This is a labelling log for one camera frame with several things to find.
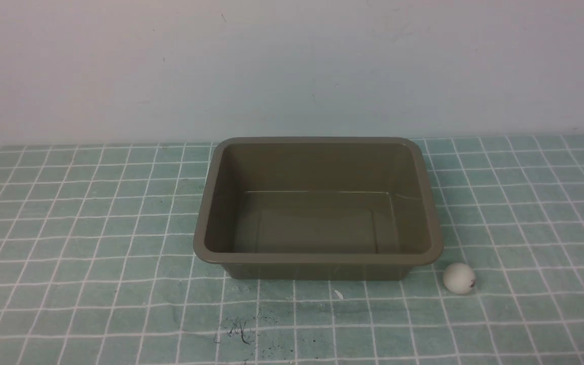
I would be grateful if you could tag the white table-tennis ball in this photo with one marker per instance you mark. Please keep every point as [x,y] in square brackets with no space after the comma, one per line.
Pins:
[459,278]

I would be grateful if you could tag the olive green plastic bin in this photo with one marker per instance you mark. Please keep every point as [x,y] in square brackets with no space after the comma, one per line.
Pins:
[310,208]

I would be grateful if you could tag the green checkered tablecloth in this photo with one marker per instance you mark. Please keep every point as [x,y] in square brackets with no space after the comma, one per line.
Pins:
[97,265]

